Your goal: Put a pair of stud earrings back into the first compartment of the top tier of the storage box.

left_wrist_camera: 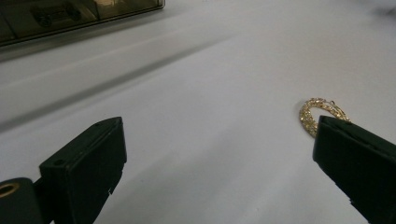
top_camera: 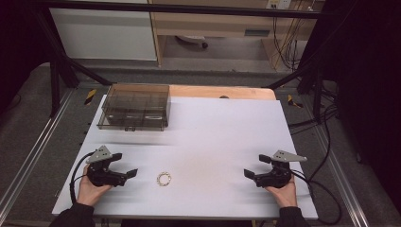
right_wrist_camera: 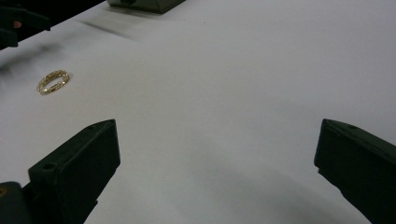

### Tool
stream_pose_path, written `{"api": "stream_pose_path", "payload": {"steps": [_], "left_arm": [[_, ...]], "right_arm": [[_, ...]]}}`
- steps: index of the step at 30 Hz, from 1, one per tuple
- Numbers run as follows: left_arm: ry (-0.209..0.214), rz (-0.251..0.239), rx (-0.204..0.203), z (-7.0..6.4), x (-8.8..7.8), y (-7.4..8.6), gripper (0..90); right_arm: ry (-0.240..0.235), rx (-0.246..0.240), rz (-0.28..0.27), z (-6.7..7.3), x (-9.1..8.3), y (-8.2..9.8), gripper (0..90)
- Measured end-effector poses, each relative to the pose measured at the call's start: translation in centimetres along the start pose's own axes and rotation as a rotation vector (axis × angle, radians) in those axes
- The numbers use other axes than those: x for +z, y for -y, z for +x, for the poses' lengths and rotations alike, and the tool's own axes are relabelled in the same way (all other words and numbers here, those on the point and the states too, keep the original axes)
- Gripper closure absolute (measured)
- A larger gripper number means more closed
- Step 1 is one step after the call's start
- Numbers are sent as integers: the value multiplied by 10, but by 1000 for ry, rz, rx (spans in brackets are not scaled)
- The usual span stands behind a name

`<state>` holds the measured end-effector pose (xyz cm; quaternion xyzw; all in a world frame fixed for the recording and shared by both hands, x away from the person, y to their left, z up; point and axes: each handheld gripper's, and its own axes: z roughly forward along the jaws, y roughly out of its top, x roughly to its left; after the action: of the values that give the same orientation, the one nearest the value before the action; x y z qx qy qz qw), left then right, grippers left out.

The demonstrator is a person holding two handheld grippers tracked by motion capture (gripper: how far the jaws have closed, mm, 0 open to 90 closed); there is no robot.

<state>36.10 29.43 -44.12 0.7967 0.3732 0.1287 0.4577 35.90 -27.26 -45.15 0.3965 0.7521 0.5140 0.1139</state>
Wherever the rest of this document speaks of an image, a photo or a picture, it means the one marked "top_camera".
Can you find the person's left hand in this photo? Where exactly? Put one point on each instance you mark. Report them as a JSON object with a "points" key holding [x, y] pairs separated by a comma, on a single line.
{"points": [[90, 194]]}

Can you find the yellow black tape strip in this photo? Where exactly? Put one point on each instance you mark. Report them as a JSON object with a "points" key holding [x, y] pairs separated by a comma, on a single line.
{"points": [[293, 101], [90, 96]]}

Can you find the office chair base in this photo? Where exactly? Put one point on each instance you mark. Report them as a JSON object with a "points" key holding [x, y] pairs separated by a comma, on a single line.
{"points": [[192, 39]]}

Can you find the white power strip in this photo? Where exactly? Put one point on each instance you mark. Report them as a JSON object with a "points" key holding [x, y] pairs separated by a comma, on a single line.
{"points": [[279, 3]]}

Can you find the light wooden desk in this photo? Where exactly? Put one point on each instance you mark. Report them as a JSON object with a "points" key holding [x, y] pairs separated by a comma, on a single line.
{"points": [[217, 23]]}

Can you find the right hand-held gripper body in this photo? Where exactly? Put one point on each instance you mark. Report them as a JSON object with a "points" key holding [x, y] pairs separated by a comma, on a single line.
{"points": [[277, 178]]}

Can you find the transparent brown drawer box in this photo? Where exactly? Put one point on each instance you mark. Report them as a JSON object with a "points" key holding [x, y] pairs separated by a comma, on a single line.
{"points": [[135, 105]]}

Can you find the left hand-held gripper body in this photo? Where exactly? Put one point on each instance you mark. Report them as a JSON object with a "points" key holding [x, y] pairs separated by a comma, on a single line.
{"points": [[101, 176]]}

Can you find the black metal stand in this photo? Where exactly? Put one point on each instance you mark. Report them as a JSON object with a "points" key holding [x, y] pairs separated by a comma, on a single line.
{"points": [[315, 85], [56, 78]]}

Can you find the white cabinet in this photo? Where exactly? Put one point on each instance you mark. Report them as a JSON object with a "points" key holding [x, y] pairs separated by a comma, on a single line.
{"points": [[101, 34]]}

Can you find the aluminium floor rail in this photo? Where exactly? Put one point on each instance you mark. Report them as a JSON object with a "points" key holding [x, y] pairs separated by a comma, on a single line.
{"points": [[343, 176], [34, 145]]}

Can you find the black horizontal frame bar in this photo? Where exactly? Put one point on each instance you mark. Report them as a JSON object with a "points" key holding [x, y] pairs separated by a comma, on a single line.
{"points": [[189, 9]]}

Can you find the person's right hand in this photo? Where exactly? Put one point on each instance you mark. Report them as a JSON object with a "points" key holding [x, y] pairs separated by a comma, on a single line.
{"points": [[287, 195]]}

